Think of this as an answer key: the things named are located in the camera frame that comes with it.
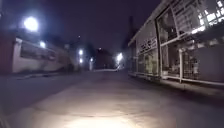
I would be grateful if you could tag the grey asphalt road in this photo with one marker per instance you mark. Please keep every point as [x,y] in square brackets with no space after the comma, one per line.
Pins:
[100,96]

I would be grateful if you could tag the street lamp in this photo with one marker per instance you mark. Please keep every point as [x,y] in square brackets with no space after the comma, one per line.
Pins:
[31,23]

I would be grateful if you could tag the pale kerb strip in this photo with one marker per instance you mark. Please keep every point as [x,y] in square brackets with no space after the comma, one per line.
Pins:
[31,75]
[186,85]

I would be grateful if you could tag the building with white wall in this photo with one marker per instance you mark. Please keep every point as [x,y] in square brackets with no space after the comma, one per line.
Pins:
[30,63]

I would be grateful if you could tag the dark building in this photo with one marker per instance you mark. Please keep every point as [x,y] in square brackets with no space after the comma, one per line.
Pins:
[104,59]

